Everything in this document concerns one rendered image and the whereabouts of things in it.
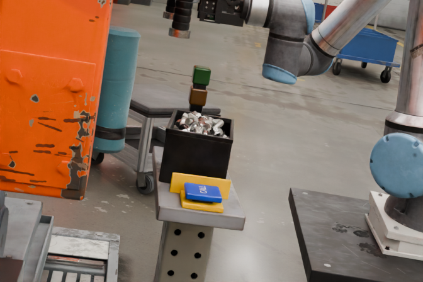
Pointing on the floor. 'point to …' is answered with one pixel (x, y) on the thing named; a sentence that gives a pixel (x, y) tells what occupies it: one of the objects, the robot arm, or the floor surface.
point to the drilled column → (183, 253)
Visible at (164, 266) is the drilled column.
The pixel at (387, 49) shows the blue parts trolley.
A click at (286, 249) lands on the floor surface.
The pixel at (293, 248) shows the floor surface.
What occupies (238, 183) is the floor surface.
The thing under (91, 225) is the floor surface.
